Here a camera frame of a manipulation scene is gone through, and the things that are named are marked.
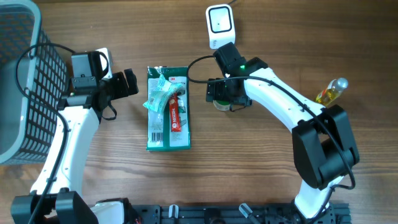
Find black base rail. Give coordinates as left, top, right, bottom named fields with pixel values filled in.
left=130, top=202, right=312, bottom=224

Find small green white jar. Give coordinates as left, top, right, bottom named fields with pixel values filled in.
left=213, top=100, right=230, bottom=111

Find green 3M glove package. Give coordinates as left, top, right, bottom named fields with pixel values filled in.
left=147, top=67, right=190, bottom=152

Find black plastic mesh basket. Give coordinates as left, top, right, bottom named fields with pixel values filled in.
left=1, top=1, right=68, bottom=165

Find teal white small packet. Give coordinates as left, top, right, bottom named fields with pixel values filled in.
left=143, top=75, right=183, bottom=113

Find red coffee stick sachet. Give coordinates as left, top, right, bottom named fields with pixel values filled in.
left=169, top=93, right=182, bottom=132

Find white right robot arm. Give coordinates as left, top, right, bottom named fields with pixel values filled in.
left=206, top=42, right=359, bottom=223

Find yellow liquid bottle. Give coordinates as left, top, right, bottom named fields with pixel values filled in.
left=315, top=78, right=348, bottom=106

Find white barcode scanner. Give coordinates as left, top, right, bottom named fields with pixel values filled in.
left=205, top=4, right=236, bottom=50

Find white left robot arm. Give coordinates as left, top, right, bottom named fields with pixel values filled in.
left=11, top=48, right=139, bottom=223

